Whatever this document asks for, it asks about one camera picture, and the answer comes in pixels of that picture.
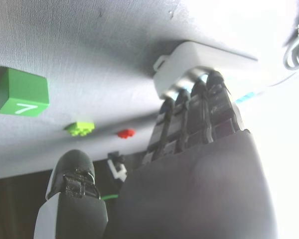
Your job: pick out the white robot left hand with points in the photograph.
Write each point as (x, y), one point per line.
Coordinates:
(189, 186)

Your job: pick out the white power strip blue sockets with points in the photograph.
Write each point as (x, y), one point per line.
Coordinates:
(189, 57)

